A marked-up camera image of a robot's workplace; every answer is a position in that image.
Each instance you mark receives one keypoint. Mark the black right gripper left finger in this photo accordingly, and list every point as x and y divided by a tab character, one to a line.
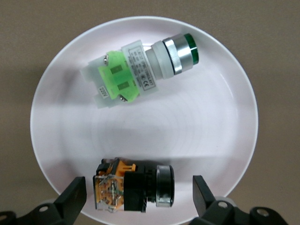
70	204

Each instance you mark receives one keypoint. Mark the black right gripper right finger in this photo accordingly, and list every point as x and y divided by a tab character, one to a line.
206	206

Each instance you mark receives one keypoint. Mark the pale pink round plate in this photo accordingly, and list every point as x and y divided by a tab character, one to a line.
152	131

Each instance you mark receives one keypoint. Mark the brown table mat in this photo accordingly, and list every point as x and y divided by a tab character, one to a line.
18	47

